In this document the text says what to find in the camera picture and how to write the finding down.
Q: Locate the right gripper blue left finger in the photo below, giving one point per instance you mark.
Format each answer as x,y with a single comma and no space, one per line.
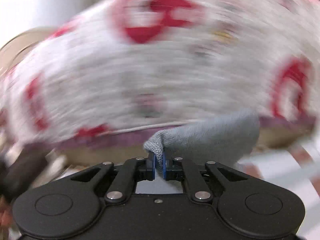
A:
151,162

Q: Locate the checkered plush blanket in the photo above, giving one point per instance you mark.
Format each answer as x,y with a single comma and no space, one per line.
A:
295,169

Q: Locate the folded dark brown garment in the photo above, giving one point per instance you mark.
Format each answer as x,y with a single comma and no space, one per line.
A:
17,177

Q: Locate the grey knit cat sweater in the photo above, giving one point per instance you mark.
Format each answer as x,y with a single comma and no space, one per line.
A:
224,139

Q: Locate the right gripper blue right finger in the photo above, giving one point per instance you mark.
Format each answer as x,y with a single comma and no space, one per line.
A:
167,167

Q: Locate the white quilt with red bears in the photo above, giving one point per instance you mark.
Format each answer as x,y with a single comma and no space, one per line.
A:
127,65

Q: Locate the beige mattress edge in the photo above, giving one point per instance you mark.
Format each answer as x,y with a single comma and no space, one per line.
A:
128,144

